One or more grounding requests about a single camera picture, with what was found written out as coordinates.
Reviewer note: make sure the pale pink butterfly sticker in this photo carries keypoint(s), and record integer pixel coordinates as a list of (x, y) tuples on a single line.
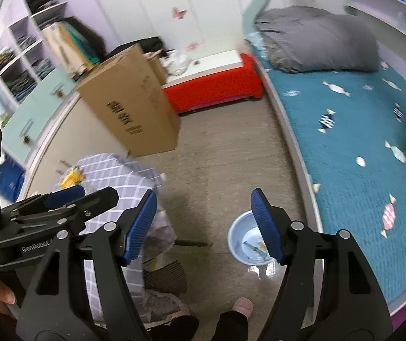
[(193, 46)]

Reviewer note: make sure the grey fuzzy slipper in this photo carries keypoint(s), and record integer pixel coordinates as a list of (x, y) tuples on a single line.
[(164, 307)]

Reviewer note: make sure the small metal clip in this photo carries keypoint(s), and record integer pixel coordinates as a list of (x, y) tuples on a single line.
[(196, 63)]

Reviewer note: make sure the black cloth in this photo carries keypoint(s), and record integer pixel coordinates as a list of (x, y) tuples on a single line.
[(151, 44)]

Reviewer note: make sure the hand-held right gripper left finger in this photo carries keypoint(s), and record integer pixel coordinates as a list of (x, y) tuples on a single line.
[(139, 227)]

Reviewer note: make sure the blue box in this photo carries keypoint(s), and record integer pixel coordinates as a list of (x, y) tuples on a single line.
[(11, 179)]

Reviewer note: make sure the white shelf unit with clothes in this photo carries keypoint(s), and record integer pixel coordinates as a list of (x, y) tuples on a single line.
[(21, 49)]

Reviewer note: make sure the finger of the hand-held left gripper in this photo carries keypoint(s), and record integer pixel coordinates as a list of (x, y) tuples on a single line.
[(100, 200), (64, 195)]

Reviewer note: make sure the green wrapper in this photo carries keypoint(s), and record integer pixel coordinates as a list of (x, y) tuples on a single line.
[(254, 248)]

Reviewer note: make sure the white wardrobe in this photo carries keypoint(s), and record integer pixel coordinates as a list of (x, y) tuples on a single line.
[(153, 3)]

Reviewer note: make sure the white cabinet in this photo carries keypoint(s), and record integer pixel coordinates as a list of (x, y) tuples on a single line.
[(75, 131)]

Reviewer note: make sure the white plastic bag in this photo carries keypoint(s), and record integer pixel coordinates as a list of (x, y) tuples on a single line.
[(174, 62)]

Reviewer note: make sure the tall cardboard box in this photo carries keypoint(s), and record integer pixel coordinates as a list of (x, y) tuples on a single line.
[(128, 106)]

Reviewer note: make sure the round table with checked cloth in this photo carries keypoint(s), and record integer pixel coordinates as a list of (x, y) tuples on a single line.
[(117, 174)]

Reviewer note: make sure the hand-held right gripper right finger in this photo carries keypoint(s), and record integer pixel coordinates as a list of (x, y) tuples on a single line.
[(265, 227)]

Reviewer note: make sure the yellow snack packet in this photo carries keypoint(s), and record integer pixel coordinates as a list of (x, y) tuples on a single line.
[(71, 178)]

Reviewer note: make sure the mint green drawer unit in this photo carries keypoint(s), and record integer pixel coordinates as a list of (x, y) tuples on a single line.
[(43, 106)]

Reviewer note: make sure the grey duvet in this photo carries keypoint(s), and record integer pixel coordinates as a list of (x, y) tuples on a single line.
[(316, 39)]

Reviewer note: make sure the brass drawer knob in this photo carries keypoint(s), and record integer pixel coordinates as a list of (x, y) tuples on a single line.
[(59, 91), (27, 136)]

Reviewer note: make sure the white bed frame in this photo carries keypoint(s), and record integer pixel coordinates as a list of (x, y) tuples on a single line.
[(297, 156)]

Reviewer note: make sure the leaning brown and teal boards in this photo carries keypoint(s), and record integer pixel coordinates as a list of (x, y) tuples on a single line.
[(71, 46)]

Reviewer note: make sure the light blue plastic basin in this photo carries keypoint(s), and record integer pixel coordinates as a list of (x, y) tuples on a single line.
[(242, 234)]

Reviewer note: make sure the dark floor mat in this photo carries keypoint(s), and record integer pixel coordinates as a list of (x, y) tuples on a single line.
[(167, 277)]

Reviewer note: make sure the red covered bench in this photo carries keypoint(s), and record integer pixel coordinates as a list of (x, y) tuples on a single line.
[(213, 85)]

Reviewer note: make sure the teal candy print blanket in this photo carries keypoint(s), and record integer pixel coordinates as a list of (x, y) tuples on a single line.
[(348, 142)]

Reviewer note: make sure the person's foot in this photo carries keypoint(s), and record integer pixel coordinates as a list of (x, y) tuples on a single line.
[(240, 307)]

